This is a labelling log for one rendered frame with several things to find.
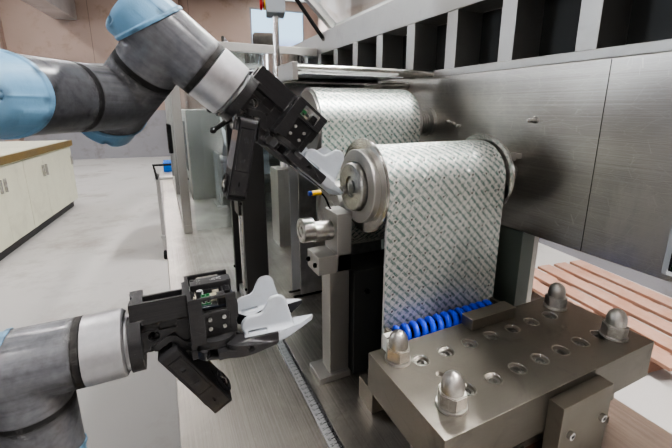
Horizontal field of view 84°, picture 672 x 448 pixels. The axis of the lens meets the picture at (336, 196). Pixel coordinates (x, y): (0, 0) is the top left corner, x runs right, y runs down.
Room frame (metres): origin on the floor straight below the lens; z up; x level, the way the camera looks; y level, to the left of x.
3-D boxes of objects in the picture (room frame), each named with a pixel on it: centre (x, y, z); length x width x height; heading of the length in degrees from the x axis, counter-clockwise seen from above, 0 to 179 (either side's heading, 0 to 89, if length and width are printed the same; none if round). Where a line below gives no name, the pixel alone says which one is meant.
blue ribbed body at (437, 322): (0.55, -0.18, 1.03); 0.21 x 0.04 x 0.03; 115
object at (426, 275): (0.57, -0.18, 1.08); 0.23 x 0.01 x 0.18; 115
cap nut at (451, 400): (0.37, -0.14, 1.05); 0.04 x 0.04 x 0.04
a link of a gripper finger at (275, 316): (0.42, 0.07, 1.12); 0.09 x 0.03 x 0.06; 106
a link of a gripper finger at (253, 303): (0.47, 0.10, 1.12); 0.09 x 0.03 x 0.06; 124
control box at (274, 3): (1.08, 0.17, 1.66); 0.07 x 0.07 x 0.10; 10
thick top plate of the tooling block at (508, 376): (0.47, -0.26, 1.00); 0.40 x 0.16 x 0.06; 115
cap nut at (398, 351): (0.45, -0.09, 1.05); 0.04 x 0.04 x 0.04
